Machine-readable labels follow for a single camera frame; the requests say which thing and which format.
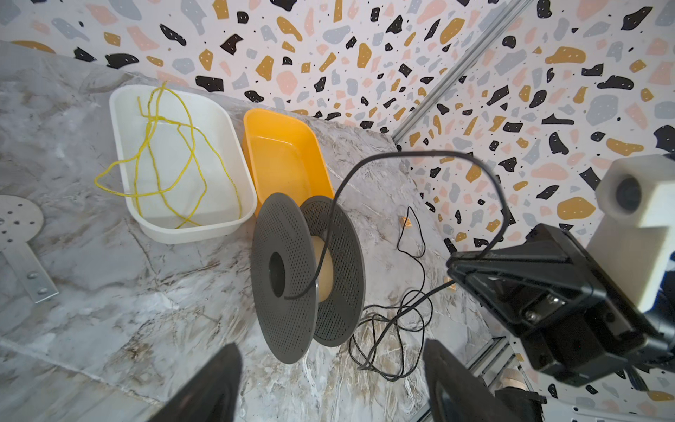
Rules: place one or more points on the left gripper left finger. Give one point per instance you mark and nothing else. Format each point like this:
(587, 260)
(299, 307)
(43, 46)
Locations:
(211, 395)

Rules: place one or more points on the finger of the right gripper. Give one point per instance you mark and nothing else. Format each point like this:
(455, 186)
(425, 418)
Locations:
(558, 300)
(544, 245)

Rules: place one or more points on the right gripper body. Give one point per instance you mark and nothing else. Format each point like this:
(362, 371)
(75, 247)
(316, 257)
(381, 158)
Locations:
(588, 346)

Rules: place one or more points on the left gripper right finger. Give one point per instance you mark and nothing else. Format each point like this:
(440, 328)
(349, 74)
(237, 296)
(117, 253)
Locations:
(455, 394)

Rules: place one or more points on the grey cable spool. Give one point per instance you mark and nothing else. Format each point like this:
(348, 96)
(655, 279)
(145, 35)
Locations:
(307, 275)

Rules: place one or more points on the white rectangular tray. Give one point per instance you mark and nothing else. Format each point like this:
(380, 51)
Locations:
(180, 166)

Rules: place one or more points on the yellow rectangular tray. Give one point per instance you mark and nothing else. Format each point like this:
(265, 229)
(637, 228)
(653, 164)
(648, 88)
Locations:
(284, 156)

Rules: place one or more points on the perforated metal plate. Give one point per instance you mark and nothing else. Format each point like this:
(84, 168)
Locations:
(21, 221)

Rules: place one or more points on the wooden mallet handle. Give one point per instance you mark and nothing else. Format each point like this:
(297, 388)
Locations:
(512, 378)

